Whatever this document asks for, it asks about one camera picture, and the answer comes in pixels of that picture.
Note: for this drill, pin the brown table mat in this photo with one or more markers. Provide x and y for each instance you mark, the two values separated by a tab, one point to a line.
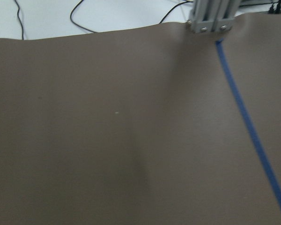
150	126

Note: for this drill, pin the aluminium frame post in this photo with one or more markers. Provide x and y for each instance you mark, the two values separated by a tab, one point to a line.
212	15

